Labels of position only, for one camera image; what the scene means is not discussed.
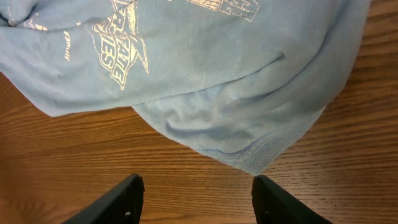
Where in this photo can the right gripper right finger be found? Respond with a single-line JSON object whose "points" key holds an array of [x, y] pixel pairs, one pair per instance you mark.
{"points": [[274, 205]]}

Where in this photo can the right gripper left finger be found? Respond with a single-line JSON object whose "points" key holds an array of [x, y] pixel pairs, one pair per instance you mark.
{"points": [[122, 204]]}

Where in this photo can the light blue printed t-shirt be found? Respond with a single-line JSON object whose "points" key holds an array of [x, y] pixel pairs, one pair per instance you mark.
{"points": [[236, 80]]}

